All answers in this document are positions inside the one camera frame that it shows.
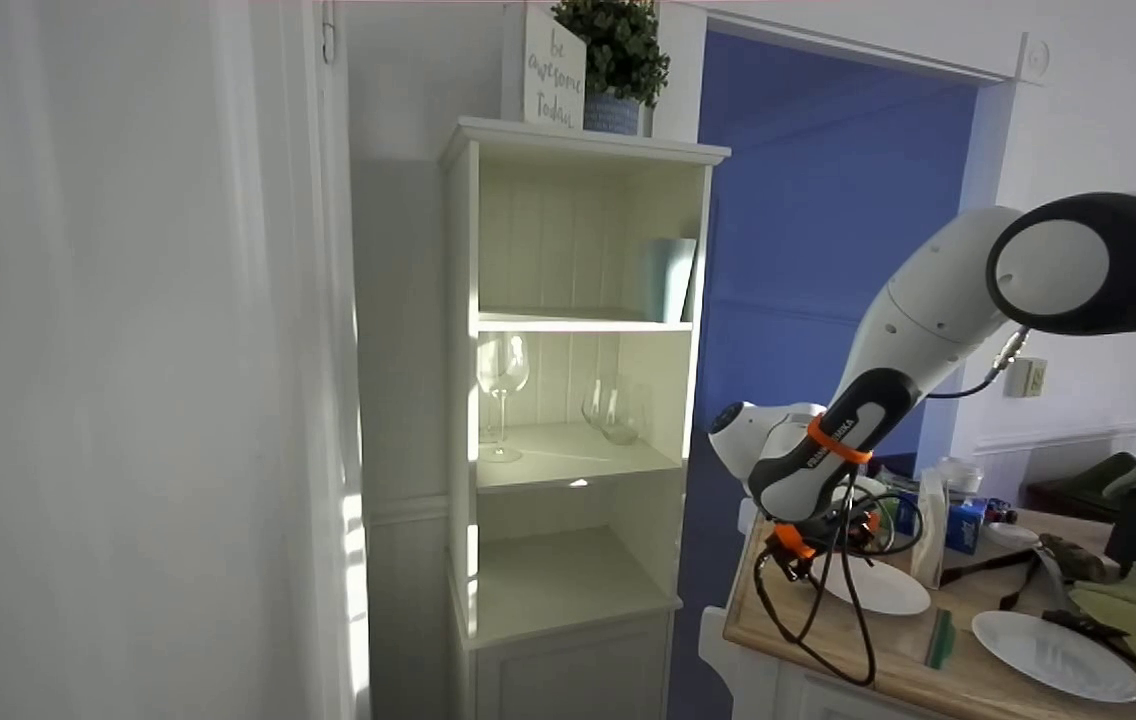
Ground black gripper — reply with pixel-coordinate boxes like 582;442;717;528
779;472;884;579

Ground small white plate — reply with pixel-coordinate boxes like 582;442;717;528
804;551;936;620

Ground large white plate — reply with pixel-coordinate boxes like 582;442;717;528
969;609;1136;708

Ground white open shelf cupboard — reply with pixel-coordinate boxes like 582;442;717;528
442;115;737;720

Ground blue green box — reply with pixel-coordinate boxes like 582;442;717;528
945;494;993;555

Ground green plastic strip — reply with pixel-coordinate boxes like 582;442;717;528
925;606;960;674

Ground white table base cabinet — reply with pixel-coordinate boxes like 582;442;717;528
698;606;892;720

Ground clear wine glass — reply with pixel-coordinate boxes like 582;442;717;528
471;331;538;467
576;378;646;449

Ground pale teal cup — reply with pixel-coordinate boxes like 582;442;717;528
646;237;703;327

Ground potted green plant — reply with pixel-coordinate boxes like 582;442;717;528
547;0;675;141

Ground white sign with script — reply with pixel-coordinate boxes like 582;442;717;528
516;8;591;134

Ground white curtain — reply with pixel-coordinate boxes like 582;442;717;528
0;0;374;720

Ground black cable bundle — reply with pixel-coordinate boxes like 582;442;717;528
749;496;925;691

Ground white wall socket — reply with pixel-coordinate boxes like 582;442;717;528
1003;356;1049;400

